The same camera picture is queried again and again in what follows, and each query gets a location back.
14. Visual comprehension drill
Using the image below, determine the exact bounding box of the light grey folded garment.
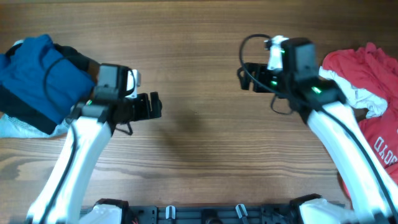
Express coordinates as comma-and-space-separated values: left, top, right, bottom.
1, 40, 78, 138

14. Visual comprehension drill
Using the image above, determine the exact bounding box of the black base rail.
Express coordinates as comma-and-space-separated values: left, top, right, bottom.
79, 203, 348, 224

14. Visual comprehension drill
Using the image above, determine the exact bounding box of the black folded garment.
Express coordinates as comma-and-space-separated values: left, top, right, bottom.
1, 44, 99, 138

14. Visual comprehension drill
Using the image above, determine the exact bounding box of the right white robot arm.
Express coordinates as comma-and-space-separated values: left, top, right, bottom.
237, 63, 397, 223

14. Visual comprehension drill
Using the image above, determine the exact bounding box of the red and white jersey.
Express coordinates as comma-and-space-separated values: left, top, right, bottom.
319, 42, 397, 183

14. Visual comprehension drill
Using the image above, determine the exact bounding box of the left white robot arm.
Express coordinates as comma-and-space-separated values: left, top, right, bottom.
25, 92, 162, 223

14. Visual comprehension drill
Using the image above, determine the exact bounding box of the blue polo shirt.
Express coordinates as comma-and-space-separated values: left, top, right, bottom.
1, 34, 95, 124

